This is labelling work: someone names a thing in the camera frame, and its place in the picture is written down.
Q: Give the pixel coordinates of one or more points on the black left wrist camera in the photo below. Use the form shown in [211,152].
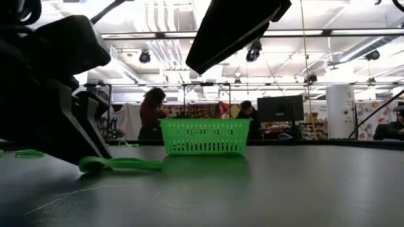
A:
[72,44]

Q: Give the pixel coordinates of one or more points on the green plastic basket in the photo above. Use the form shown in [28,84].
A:
[205,122]

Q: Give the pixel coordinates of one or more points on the black diagonal frame strut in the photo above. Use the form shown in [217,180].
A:
[375,115]

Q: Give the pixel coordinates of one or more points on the floral curtain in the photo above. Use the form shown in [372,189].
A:
[366,119]

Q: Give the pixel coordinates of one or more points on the black computer monitor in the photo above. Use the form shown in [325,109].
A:
[280,108]

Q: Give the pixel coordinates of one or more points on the white pillar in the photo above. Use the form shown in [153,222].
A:
[339,107]

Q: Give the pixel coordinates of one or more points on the green rubber band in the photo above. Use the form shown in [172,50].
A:
[132,164]
[30,154]
[132,145]

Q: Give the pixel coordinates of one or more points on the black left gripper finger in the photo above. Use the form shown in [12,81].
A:
[94,126]
[66,132]

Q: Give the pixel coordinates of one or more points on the patterned brown curtain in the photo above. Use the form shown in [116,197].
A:
[195,110]

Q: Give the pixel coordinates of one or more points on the black overhead camera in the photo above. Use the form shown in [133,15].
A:
[254,52]

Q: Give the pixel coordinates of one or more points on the person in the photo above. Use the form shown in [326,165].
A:
[151,116]
[391,129]
[249,118]

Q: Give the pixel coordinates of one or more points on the blue cap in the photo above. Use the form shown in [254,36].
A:
[285,137]

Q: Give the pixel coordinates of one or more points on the white cloth curtain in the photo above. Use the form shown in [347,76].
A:
[131,119]

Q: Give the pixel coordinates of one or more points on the black background robot arm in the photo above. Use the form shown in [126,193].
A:
[112,129]

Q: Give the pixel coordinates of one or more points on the cardboard box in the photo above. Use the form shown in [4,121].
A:
[312,117]

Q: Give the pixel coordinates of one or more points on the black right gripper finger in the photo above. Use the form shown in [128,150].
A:
[233,31]

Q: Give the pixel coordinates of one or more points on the black ceiling spotlight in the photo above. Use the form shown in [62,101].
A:
[312,79]
[373,55]
[144,57]

